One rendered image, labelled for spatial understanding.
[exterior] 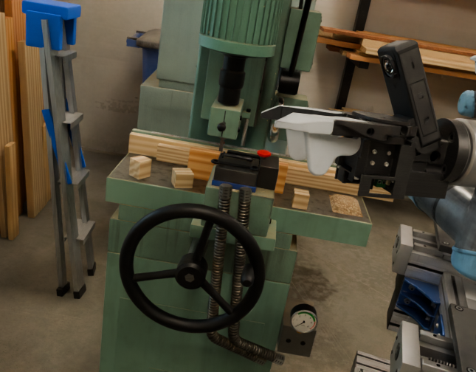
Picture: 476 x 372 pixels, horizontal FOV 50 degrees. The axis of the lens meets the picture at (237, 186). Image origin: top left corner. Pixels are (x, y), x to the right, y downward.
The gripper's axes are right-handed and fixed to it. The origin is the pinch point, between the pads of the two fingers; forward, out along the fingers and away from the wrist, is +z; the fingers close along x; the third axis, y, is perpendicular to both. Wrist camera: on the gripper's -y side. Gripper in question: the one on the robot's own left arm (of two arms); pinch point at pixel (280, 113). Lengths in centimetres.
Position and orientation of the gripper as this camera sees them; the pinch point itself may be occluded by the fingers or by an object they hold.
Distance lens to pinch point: 53.5
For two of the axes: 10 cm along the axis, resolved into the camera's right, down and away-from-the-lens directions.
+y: -1.3, 9.6, 2.5
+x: -1.8, -2.7, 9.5
